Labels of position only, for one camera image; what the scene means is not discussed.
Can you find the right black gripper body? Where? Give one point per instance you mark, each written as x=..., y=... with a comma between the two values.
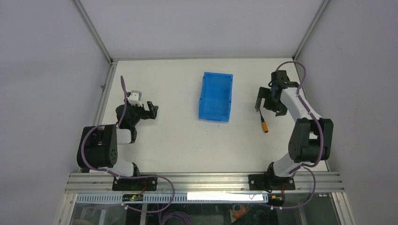
x=272, y=103

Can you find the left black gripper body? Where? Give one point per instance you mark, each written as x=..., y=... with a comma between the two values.
x=137, y=112

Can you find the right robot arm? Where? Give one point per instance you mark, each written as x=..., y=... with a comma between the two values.
x=310, y=141

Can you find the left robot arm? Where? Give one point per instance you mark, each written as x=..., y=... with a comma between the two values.
x=98, y=148

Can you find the blue plastic bin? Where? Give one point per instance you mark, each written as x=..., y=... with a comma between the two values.
x=216, y=97

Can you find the small green circuit board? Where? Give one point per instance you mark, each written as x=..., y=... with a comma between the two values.
x=132, y=197

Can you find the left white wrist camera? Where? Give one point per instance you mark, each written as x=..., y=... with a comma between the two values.
x=134, y=97

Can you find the right aluminium frame post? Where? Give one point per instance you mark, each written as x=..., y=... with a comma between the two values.
x=323, y=166

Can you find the aluminium frame post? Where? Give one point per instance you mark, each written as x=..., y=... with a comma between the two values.
x=323, y=166
x=111, y=64

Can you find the left aluminium frame post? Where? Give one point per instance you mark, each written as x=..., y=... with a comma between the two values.
x=111, y=64

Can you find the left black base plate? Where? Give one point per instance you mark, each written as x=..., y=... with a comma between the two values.
x=147, y=184

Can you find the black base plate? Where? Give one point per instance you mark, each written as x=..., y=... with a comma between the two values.
x=147, y=184
x=266, y=182

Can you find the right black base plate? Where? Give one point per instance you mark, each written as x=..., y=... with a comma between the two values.
x=266, y=182

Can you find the aluminium front rail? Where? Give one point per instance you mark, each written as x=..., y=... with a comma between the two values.
x=321, y=182

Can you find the white slotted cable duct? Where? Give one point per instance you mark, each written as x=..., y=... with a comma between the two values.
x=190, y=197

